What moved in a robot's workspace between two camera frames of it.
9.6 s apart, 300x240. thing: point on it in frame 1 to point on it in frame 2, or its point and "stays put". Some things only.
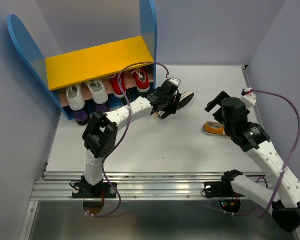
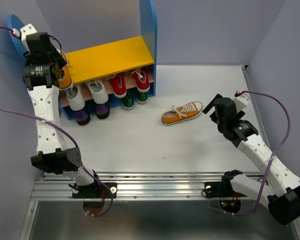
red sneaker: (119, 85) stays put
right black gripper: (212, 104) stays put
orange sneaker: (185, 98) to (65, 84)
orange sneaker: (215, 128) to (182, 112)
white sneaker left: (75, 97) stays put
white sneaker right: (97, 88) stays put
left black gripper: (171, 108) to (60, 60)
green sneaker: (124, 100) stays put
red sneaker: (141, 78) stays put
